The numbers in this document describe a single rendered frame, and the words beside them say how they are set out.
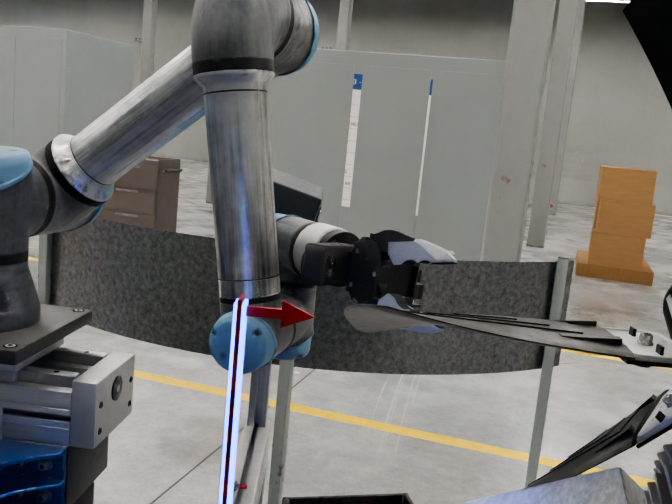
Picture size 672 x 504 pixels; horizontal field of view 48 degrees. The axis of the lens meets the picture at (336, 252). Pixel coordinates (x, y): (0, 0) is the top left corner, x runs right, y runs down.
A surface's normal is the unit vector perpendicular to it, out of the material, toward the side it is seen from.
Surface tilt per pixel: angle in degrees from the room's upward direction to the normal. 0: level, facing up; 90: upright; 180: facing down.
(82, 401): 90
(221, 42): 79
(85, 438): 90
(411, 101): 90
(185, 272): 90
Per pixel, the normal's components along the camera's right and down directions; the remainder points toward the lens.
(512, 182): -0.30, 0.12
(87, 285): -0.58, 0.07
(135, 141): 0.15, 0.67
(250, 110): 0.52, 0.07
